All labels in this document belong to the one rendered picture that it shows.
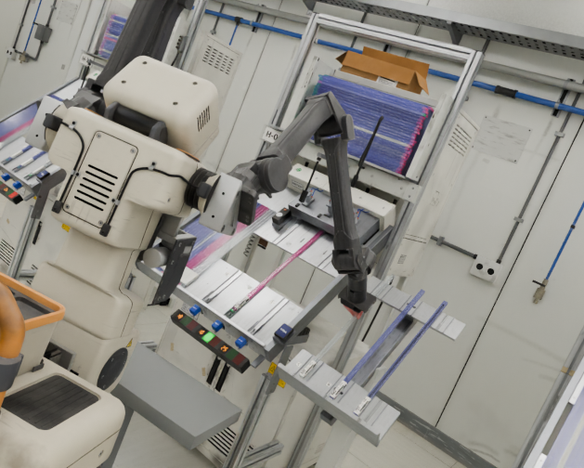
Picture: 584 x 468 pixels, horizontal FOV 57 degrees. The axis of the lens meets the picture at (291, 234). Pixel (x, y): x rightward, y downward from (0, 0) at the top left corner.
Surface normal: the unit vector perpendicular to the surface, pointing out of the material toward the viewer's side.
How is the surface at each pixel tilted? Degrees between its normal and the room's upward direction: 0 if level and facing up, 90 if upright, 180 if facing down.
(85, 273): 82
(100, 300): 82
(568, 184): 90
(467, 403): 90
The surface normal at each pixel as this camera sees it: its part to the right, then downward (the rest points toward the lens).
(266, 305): -0.08, -0.74
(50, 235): -0.53, -0.09
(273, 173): 0.83, -0.06
